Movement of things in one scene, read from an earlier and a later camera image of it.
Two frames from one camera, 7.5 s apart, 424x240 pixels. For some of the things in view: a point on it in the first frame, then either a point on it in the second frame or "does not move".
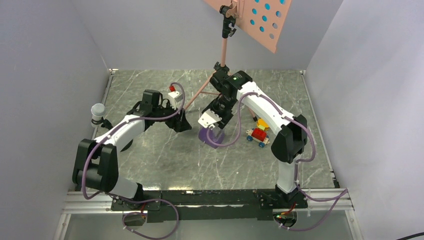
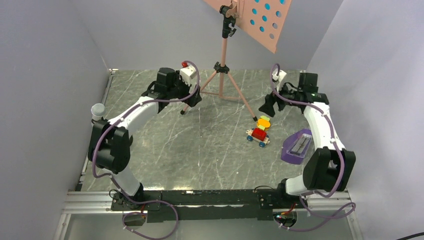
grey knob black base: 98,110 does not move
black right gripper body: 222,107 -> 288,94
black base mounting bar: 208,204 does not move
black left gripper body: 166,112 -> 180,90
